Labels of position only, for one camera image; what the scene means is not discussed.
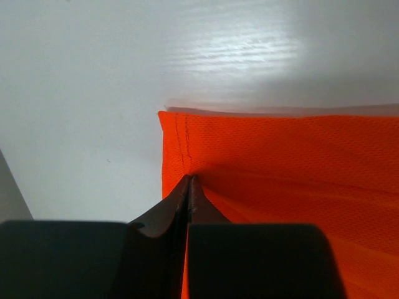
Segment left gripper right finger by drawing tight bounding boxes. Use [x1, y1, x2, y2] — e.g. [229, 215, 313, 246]
[187, 178, 346, 298]

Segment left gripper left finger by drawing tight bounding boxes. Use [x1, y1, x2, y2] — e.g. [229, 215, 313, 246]
[1, 176, 191, 298]

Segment orange mesh shorts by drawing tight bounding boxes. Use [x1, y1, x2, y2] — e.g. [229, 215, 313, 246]
[158, 112, 398, 298]

